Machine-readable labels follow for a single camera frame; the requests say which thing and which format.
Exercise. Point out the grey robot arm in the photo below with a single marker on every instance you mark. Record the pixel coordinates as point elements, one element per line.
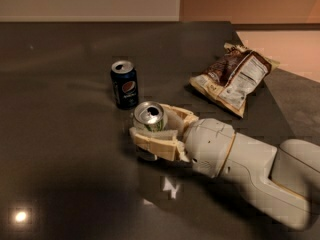
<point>282,182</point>

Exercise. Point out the brown white chip bag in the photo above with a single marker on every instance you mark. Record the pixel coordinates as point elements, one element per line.
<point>231,78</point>

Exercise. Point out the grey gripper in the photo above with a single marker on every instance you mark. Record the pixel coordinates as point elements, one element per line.
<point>208,145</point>

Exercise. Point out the white green 7up can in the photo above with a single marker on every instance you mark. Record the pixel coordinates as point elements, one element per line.
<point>150,116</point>

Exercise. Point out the dark blue Pepsi can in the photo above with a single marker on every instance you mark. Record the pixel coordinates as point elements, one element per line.
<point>125,84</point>

